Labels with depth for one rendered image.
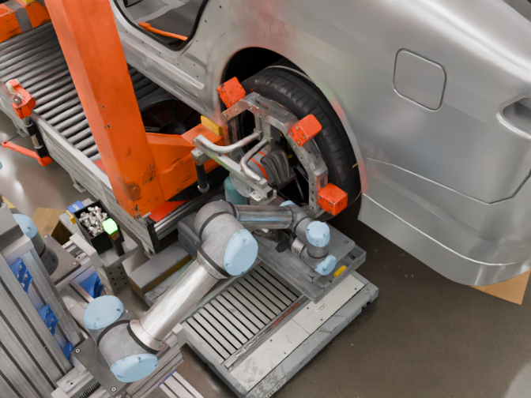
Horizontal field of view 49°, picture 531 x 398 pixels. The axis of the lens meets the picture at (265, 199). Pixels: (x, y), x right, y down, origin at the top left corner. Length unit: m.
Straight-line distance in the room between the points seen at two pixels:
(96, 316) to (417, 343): 1.60
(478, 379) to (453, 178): 1.24
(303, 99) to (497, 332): 1.48
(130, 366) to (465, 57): 1.19
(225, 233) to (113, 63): 0.89
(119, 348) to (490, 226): 1.12
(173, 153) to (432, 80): 1.33
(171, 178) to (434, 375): 1.46
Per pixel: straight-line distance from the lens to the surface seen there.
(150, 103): 3.34
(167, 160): 2.62
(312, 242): 1.88
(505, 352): 2.92
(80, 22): 2.10
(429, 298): 2.99
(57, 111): 3.91
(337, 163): 2.13
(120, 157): 2.42
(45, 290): 1.86
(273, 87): 2.19
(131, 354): 1.66
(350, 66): 1.86
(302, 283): 2.78
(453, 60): 1.61
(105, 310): 1.75
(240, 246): 1.56
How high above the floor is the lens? 2.44
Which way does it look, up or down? 46 degrees down
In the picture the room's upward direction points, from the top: 5 degrees counter-clockwise
